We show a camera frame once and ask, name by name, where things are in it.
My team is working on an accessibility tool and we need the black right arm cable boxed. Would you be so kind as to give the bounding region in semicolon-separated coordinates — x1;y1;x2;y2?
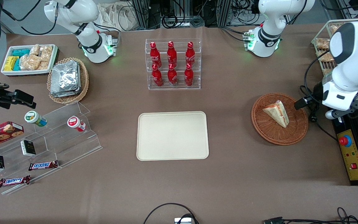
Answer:
0;0;58;35

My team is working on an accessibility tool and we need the snickers chocolate bar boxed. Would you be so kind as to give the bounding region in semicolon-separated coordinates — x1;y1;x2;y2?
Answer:
28;160;59;171
0;175;31;188

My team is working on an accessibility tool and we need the oval tan wicker basket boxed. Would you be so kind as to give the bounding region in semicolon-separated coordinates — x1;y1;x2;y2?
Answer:
47;58;89;105

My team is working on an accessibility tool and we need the clear acrylic bottle rack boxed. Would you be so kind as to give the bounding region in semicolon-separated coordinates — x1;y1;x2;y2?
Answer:
145;39;201;91

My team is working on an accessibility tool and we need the black power cable with plug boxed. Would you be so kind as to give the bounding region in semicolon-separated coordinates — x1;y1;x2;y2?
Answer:
300;85;338;141

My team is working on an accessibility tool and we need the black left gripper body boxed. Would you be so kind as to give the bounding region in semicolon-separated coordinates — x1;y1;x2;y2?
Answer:
313;82;324;105

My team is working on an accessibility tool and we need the beige plastic tray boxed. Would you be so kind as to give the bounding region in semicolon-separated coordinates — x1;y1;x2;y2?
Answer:
136;111;209;161

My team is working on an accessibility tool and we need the white cloth bag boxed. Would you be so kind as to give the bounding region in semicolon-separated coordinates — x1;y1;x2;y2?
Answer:
98;2;136;31

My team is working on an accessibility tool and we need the black looped cable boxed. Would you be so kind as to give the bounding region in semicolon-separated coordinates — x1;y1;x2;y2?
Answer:
143;203;200;224

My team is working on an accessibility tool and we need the red tartan cookie box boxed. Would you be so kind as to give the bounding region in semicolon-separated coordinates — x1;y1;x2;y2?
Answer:
0;121;24;152

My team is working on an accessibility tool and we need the triangle sandwich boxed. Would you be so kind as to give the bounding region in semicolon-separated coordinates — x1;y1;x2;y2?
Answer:
262;100;290;128

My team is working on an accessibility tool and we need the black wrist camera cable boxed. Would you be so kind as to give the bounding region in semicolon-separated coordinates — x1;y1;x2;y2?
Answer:
303;51;331;103

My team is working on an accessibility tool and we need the black machine with yellow panel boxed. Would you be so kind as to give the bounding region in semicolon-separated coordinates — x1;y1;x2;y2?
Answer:
331;87;358;186

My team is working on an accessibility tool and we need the white rectangular snack tray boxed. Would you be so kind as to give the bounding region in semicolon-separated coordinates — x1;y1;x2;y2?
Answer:
1;44;58;77

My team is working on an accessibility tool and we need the black connector with cable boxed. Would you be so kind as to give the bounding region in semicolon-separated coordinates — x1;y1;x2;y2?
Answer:
264;207;358;224

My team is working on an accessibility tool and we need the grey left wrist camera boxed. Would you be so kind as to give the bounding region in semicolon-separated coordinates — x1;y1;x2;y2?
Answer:
325;106;358;120

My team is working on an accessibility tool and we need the stack of foil containers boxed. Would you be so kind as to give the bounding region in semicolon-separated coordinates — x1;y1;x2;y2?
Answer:
50;61;81;97

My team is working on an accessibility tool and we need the yellow snack packet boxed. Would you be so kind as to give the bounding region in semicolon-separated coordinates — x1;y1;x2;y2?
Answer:
4;56;19;72

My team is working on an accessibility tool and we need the clear acrylic stepped display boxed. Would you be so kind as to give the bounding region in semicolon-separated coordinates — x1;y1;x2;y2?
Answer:
0;101;103;195

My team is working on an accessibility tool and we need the green lid yogurt cup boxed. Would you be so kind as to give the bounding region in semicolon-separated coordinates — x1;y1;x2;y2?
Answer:
24;110;48;127

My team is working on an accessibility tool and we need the white wire rack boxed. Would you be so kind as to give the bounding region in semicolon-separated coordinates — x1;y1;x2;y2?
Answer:
311;19;358;76

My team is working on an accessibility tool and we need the red cola bottle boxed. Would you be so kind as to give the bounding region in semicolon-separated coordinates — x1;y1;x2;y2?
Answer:
150;42;162;67
186;42;195;66
152;64;163;87
184;63;194;86
168;63;178;86
167;41;177;66

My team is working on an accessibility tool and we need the round brown wicker basket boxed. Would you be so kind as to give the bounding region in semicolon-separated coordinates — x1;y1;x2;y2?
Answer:
251;93;309;146

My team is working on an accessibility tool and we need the red lid yogurt cup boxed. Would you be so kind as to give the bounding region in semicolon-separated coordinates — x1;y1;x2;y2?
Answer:
67;116;86;132

